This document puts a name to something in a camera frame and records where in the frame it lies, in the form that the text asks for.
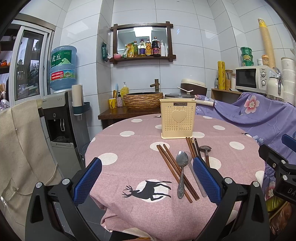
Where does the brown wooden chopstick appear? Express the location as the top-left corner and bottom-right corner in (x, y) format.
(157, 145), (199, 203)
(162, 143), (200, 202)

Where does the wood handled steel spoon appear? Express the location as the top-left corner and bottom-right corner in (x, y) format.
(199, 146), (212, 167)

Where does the black chopstick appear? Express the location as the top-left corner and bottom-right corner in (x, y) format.
(194, 138), (201, 158)

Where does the clear plastic handled utensil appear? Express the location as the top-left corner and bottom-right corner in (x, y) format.
(186, 151), (207, 198)

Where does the silver metal spoon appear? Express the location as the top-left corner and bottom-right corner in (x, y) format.
(176, 151), (189, 199)

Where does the purple floral cloth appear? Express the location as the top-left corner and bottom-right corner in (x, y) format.
(194, 92), (295, 194)

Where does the white kettle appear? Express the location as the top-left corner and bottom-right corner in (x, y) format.
(266, 67), (283, 102)

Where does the beige cloth cover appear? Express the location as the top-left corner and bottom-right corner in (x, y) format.
(0, 99), (62, 240)

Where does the white microwave oven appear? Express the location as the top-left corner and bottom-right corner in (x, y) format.
(235, 65), (278, 94)

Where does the water dispenser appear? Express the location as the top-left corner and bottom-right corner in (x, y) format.
(42, 90), (90, 178)

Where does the pink polka dot tablecloth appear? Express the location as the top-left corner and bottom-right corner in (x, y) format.
(85, 115), (265, 240)

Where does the tall beige paper roll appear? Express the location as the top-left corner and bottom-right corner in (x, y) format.
(258, 18), (276, 68)

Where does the yellow wrap roll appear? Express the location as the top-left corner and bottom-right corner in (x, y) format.
(218, 61), (226, 90)

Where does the green noodle cup stack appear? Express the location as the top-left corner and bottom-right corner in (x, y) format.
(240, 47), (254, 66)

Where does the dark wooden sink counter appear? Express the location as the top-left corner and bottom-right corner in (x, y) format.
(98, 106), (161, 129)

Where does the beige perforated utensil holder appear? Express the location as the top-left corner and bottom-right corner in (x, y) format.
(159, 98), (196, 139)

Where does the brown white rice cooker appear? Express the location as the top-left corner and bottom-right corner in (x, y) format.
(180, 78), (207, 95)

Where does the white pan with lid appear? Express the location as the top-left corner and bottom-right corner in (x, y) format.
(165, 93), (195, 99)

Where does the yellow mug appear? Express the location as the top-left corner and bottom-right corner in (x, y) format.
(108, 98), (117, 109)

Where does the woven basin sink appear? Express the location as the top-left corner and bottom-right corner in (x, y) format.
(123, 92), (164, 110)

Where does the yellow soap bottle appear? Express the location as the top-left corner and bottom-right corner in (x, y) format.
(120, 82), (129, 98)

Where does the bronze faucet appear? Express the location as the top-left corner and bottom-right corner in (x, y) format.
(150, 79), (160, 92)

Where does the blue water jug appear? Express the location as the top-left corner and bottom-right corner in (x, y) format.
(49, 45), (77, 91)

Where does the dark soy sauce bottle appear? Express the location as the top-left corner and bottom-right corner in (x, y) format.
(152, 37), (161, 57)

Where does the green hanging packet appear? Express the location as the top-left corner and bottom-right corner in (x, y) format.
(101, 42), (108, 62)

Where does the dark wooden wall shelf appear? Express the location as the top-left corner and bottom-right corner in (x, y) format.
(110, 21), (176, 65)

